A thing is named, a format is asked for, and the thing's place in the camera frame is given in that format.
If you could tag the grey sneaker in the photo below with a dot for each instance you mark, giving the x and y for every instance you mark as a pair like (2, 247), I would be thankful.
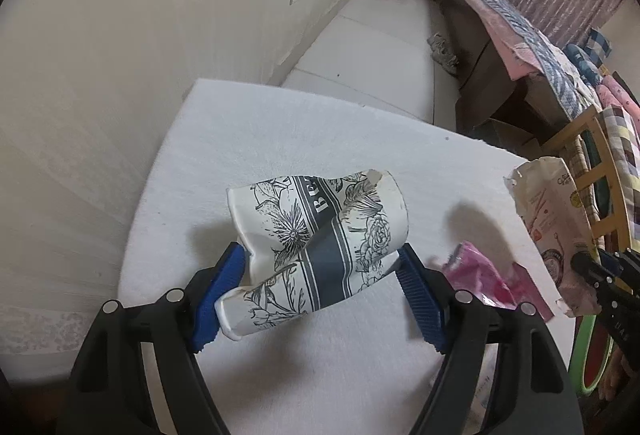
(438, 42)
(446, 61)

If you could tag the floral print paper cup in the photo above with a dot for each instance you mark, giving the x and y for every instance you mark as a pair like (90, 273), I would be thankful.
(320, 255)

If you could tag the magenta foil wrapper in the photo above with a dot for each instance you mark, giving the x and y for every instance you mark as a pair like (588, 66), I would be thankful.
(475, 280)

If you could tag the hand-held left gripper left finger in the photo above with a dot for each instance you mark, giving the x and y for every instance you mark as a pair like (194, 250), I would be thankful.
(220, 295)

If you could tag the person's right hand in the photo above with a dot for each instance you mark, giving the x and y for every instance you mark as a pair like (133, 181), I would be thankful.
(617, 375)

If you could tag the far bed with plaid sheet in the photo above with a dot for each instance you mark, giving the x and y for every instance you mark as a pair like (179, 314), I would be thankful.
(525, 30)

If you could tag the blue plaid pillow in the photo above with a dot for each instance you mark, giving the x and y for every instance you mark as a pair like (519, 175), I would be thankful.
(599, 44)

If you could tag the blue patterned pillow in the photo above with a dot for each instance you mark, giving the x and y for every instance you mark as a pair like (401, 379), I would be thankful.
(580, 60)

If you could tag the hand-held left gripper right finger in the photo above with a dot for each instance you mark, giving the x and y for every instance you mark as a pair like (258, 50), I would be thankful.
(420, 300)

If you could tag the pink floral quilt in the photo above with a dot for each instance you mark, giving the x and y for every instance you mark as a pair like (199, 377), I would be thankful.
(617, 90)

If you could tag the cardboard box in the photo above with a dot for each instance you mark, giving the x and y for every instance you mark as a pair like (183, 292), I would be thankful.
(500, 132)

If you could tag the white snack pouch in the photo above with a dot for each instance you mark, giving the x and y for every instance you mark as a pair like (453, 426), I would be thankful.
(555, 225)

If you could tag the dark bed base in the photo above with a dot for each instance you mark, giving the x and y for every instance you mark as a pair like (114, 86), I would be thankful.
(480, 80)

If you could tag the red basin with green rim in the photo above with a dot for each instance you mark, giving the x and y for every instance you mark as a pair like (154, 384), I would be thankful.
(582, 355)

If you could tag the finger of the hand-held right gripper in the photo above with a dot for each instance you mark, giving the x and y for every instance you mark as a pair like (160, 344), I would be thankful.
(584, 263)
(622, 262)

